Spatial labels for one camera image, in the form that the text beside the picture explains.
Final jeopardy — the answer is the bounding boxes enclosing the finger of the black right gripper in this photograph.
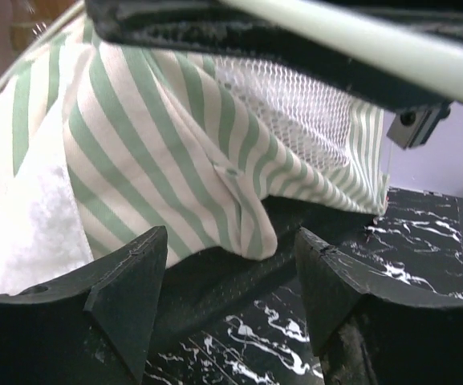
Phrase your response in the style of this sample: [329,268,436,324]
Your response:
[84,1,463,113]

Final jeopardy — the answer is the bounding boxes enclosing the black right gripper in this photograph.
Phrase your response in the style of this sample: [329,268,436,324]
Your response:
[387,103,450,149]

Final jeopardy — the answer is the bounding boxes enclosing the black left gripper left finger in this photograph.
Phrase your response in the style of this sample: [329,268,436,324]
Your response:
[0,227,168,384]

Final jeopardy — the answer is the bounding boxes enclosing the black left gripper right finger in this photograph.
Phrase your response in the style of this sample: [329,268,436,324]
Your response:
[294,229,463,384]

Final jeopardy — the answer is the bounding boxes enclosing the green striped pet tent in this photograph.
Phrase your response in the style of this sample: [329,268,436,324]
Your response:
[0,16,388,294]

